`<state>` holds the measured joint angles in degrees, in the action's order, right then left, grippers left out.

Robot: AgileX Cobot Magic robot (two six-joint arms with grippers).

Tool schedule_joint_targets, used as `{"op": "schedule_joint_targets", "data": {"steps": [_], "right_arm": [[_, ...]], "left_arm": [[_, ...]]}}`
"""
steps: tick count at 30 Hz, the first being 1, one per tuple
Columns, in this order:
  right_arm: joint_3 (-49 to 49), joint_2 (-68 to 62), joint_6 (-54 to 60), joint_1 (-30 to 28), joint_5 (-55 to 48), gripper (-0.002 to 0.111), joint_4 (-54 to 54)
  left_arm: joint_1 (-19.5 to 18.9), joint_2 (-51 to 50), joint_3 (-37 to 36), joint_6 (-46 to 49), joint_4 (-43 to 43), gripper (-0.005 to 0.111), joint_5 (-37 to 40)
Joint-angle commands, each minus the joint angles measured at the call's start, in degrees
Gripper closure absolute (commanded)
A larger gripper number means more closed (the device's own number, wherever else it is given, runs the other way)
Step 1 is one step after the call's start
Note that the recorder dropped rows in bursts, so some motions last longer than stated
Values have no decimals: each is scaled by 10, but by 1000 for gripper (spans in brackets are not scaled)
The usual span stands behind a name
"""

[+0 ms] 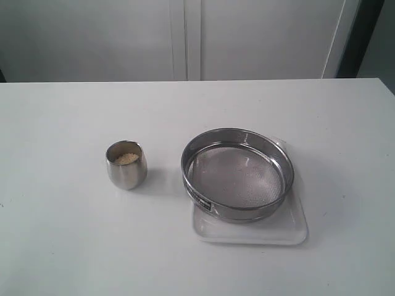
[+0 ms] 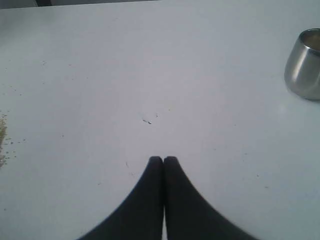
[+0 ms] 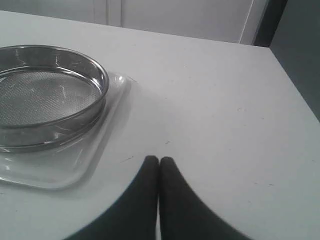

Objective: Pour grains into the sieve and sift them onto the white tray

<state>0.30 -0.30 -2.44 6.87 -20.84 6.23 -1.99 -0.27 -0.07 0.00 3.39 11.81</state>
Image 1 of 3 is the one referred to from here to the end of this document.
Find white cabinet doors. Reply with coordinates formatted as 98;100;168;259
1;1;360;82

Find stainless steel cup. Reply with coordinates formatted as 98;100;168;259
106;140;148;190

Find round steel mesh sieve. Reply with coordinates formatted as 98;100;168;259
181;128;294;223

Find clear plastic tray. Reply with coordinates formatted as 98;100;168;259
192;138;309;246

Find yellow and white grain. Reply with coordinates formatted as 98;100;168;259
114;153;139;165

